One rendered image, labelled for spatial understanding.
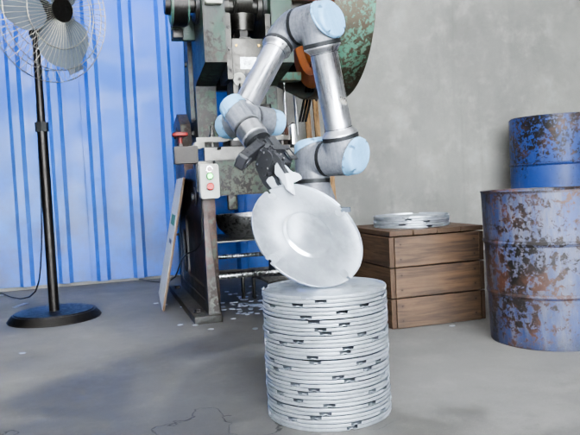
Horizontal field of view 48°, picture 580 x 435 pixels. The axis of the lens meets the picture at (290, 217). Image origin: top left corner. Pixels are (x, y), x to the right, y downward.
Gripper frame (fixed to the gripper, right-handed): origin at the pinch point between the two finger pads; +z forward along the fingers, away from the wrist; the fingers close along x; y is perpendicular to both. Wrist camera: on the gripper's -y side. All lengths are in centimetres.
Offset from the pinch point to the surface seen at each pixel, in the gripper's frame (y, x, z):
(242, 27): 73, 27, -126
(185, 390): -16, 56, 17
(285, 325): -14.5, 10.5, 29.7
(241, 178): 57, 64, -70
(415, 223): 87, 31, -10
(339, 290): -1.2, 3.3, 28.1
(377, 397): 1, 14, 51
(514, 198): 74, -9, 17
